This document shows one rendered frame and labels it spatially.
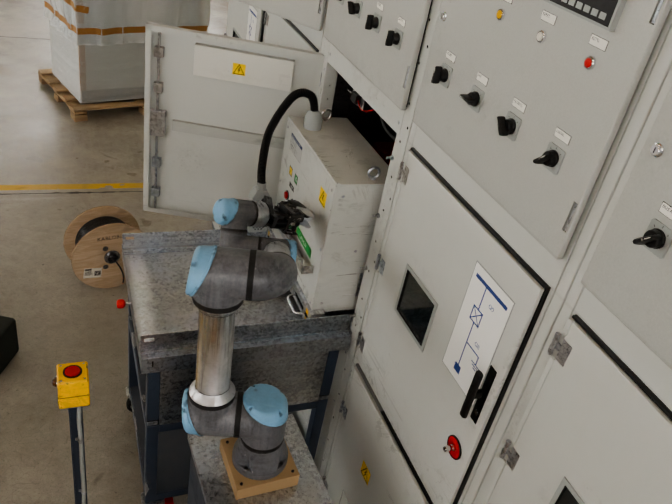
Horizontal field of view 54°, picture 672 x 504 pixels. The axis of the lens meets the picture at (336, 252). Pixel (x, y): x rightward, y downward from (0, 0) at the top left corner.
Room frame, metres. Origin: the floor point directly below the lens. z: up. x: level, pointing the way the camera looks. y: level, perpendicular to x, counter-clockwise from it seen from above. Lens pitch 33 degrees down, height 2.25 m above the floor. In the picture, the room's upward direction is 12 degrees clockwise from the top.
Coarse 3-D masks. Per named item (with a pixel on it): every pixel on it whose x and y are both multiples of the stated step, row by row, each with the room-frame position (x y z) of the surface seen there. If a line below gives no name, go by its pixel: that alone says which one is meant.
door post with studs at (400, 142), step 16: (432, 16) 1.70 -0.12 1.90; (432, 32) 1.68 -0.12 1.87; (416, 80) 1.70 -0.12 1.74; (416, 96) 1.68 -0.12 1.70; (400, 144) 1.70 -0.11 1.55; (400, 160) 1.68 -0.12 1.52; (384, 192) 1.73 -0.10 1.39; (384, 208) 1.70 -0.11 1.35; (384, 224) 1.68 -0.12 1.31; (368, 256) 1.73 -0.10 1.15; (368, 272) 1.71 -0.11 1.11; (368, 288) 1.69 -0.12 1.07; (352, 336) 1.71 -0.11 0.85; (352, 352) 1.69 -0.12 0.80; (336, 416) 1.69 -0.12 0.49
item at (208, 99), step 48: (192, 48) 2.27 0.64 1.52; (240, 48) 2.29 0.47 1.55; (288, 48) 2.28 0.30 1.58; (144, 96) 2.23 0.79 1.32; (192, 96) 2.27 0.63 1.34; (240, 96) 2.29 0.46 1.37; (144, 144) 2.23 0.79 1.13; (192, 144) 2.27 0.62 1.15; (240, 144) 2.29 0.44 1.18; (144, 192) 2.23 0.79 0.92; (192, 192) 2.27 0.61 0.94; (240, 192) 2.29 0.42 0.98
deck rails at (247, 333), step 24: (144, 240) 1.96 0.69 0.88; (168, 240) 2.00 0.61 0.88; (192, 240) 2.04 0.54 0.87; (216, 240) 2.08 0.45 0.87; (144, 336) 1.44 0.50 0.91; (168, 336) 1.47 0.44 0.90; (192, 336) 1.50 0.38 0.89; (240, 336) 1.57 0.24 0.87; (264, 336) 1.61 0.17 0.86; (288, 336) 1.64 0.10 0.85
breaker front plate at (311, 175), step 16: (288, 128) 2.12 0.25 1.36; (288, 144) 2.10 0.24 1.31; (304, 144) 1.97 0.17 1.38; (288, 160) 2.08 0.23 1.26; (304, 160) 1.95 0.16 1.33; (288, 176) 2.06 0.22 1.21; (304, 176) 1.93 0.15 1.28; (320, 176) 1.81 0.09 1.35; (304, 192) 1.91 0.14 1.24; (320, 208) 1.78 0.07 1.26; (320, 224) 1.76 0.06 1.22; (320, 240) 1.74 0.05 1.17; (304, 256) 1.83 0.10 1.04; (320, 256) 1.72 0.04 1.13; (304, 288) 1.79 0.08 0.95
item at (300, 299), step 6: (270, 228) 2.15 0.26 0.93; (294, 288) 1.83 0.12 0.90; (300, 288) 1.81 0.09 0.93; (300, 294) 1.78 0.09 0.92; (300, 300) 1.77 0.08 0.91; (306, 300) 1.75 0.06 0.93; (300, 306) 1.76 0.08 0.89; (306, 306) 1.72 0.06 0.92; (312, 312) 1.69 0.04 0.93; (318, 312) 1.70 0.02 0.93; (306, 318) 1.70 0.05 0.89
